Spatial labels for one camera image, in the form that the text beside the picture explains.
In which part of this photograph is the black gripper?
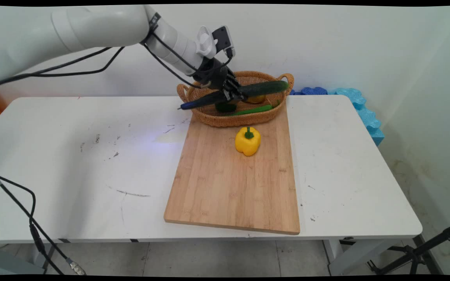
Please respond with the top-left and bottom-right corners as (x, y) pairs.
(192, 57), (247, 104)

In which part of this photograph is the long dark green cucumber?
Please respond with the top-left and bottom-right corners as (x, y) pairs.
(177, 80), (289, 111)

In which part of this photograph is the green bell pepper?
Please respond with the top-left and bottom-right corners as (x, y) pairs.
(215, 102), (238, 113)

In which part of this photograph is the light green chili pepper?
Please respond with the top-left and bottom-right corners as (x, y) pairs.
(231, 101), (281, 117)

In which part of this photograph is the woven wicker basket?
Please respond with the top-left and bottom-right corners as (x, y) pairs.
(177, 71), (295, 127)

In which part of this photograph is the yellow bell pepper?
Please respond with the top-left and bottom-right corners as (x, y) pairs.
(235, 126), (261, 157)

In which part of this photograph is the wooden cutting board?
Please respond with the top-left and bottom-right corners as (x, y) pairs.
(164, 105), (301, 235)

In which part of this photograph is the light blue foam block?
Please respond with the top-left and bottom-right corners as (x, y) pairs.
(327, 88), (385, 147)

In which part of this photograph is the white table leg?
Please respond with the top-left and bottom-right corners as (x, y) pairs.
(30, 243), (58, 270)
(323, 238), (405, 276)

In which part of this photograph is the black tripod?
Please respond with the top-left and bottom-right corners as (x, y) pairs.
(367, 221), (450, 276)

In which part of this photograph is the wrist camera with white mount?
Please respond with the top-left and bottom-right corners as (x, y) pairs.
(196, 25), (236, 60)

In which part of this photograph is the black camera cable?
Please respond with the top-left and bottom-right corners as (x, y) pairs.
(0, 31), (235, 91)

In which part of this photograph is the black cable near floor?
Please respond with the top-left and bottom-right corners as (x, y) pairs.
(0, 174), (87, 276)

